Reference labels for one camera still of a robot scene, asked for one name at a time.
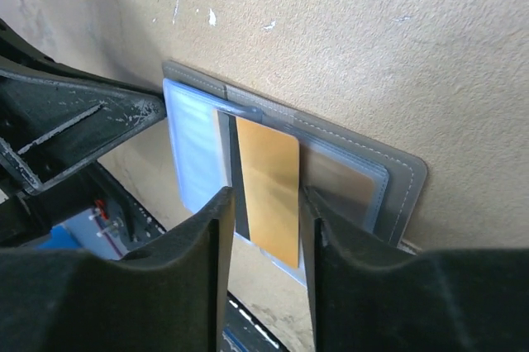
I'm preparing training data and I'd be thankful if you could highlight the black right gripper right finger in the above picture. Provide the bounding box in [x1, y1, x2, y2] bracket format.
[299, 188, 528, 351]

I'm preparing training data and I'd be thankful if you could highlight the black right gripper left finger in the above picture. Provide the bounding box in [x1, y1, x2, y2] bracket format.
[1, 187, 235, 351]

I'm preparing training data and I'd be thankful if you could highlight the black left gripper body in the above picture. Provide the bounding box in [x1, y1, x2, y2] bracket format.
[1, 24, 161, 245]

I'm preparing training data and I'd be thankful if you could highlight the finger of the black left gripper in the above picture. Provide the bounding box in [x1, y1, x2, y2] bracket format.
[1, 69, 165, 195]

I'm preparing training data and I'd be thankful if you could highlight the grey card holder wallet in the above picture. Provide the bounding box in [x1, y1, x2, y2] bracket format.
[160, 59, 427, 287]

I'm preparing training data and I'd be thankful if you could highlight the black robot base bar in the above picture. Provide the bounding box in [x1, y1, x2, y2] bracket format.
[76, 187, 286, 351]

